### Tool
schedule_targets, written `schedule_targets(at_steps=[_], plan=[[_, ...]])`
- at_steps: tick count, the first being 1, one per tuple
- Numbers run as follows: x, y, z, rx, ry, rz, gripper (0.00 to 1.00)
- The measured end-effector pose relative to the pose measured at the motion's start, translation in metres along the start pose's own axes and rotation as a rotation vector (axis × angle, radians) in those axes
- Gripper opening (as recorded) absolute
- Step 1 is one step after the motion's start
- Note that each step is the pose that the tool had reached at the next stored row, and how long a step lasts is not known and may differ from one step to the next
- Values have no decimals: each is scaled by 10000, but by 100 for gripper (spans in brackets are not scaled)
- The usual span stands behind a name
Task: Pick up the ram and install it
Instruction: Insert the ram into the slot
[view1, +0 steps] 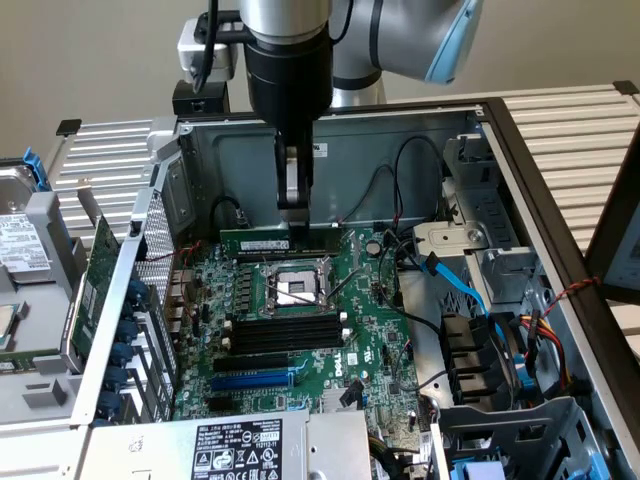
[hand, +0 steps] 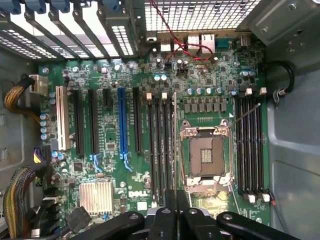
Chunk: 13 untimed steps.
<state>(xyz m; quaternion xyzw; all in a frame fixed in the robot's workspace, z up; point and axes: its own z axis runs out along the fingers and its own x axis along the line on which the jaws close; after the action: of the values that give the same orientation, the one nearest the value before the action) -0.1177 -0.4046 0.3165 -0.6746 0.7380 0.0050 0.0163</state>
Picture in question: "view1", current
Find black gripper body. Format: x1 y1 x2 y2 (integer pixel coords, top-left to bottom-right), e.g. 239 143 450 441
243 37 335 146

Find green RAM stick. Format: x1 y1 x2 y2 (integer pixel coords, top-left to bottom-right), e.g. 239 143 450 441
0 351 39 374
219 227 344 259

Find open PC case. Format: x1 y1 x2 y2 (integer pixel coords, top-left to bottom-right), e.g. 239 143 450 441
69 97 640 480

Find black box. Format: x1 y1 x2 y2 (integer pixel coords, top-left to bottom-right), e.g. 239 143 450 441
172 81 231 115

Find silver socket cover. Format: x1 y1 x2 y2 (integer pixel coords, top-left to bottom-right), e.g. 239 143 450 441
324 230 362 301

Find CPU socket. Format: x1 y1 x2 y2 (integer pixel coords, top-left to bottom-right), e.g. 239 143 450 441
262 259 336 317

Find thin metal locking lever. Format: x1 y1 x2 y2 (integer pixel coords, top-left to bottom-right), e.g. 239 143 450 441
263 279 324 307
324 267 374 304

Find green Dell motherboard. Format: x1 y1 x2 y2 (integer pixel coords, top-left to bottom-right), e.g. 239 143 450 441
172 227 424 451

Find silver disk bay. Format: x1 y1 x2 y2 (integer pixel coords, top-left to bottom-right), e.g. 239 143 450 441
412 134 551 321

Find long black expansion slot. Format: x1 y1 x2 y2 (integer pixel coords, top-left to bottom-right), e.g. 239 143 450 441
213 352 290 374

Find blue expansion slot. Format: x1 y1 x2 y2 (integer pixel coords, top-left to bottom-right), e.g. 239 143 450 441
209 372 294 394

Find silver chipset heatsink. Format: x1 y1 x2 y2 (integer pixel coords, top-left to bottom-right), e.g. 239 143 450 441
319 387 364 413

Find green graphics card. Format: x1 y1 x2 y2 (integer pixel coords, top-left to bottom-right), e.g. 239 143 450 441
59 174 122 374

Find black fan shroud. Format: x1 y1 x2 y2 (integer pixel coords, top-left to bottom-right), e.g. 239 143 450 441
439 310 519 407

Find silver hard disk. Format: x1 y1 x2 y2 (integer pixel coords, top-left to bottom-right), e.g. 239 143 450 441
0 162 56 284

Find grey parts rack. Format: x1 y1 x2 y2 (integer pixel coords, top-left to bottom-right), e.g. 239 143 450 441
0 189 89 426

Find blue plastic clip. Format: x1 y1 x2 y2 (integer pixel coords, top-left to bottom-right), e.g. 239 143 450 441
514 352 540 401

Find silver power supply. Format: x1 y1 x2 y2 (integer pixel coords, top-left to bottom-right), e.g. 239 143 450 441
82 410 374 480

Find grey drive cage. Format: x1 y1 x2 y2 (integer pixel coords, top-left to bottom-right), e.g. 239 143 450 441
430 396 614 480

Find silver CPU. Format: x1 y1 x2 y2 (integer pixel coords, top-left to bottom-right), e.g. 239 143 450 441
0 299 26 351

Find dark framed grey panel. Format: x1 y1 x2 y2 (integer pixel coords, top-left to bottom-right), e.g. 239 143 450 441
583 149 640 307

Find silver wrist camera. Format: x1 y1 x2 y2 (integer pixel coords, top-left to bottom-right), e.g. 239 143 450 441
176 17 239 84

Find short looped black wire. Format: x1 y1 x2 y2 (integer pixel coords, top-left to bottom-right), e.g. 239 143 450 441
210 196 249 234

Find low looped black wire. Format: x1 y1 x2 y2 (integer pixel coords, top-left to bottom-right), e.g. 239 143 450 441
359 164 401 227

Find black camera cable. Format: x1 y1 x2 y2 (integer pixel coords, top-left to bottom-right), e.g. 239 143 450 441
192 0 222 94

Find tall looped black wire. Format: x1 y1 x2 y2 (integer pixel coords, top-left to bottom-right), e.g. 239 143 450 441
392 135 446 224

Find thin red wire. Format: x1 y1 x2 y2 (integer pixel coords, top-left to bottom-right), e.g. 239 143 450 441
172 239 206 262

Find blue SATA wire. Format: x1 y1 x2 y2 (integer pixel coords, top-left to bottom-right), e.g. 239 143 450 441
422 252 507 346

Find thick black wire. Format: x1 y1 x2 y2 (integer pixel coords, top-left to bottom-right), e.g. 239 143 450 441
378 239 444 334

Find black angled wire plug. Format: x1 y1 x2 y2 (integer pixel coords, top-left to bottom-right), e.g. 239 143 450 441
338 378 365 409

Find thin black wire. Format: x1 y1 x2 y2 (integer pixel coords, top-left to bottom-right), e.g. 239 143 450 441
392 339 449 394

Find blue disk bracket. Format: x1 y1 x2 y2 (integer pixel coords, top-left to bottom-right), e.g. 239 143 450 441
22 147 54 194

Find yellow red power wires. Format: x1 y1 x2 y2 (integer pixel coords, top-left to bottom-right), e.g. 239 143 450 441
517 310 576 394

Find red black twisted wire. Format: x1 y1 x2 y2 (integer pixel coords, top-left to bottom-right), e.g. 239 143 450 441
542 276 604 317

